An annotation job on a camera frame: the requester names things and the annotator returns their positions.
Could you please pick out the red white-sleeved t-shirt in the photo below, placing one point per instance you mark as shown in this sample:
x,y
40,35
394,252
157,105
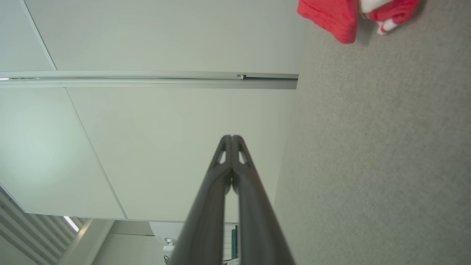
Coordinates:
x,y
331,14

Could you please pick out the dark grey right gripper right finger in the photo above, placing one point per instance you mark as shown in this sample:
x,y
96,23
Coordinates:
x,y
257,228

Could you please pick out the grey partition post with slot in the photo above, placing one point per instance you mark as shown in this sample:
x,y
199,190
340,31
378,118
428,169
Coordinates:
x,y
147,82

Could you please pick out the ceiling light strip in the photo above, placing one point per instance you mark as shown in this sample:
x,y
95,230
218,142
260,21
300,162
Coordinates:
x,y
71,223

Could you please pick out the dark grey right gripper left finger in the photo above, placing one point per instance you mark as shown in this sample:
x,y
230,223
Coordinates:
x,y
206,221

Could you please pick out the small white silver device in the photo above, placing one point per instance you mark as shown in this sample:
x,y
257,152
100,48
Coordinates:
x,y
170,244

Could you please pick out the grey fabric sofa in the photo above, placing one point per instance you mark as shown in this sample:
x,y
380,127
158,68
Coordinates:
x,y
368,147

